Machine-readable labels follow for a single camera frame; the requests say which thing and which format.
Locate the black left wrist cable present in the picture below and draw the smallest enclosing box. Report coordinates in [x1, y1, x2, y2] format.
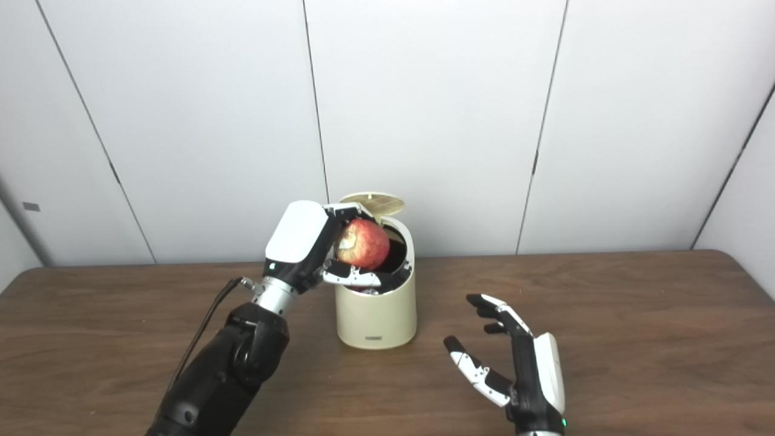
[167, 277, 255, 394]

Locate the red apple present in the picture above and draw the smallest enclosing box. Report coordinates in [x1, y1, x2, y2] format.
[335, 219, 391, 271]

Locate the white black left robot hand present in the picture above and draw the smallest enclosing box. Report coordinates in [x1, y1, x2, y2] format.
[262, 200, 400, 296]

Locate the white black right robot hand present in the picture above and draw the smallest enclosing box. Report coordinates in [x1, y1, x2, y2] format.
[443, 294, 567, 435]

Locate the cream round bin lid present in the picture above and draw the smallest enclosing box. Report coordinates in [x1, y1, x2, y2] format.
[340, 192, 407, 217]

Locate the cream-colored bin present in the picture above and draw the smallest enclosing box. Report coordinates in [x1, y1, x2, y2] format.
[334, 215, 418, 350]

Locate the black bin liner bag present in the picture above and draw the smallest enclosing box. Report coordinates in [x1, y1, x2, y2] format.
[345, 227, 414, 296]

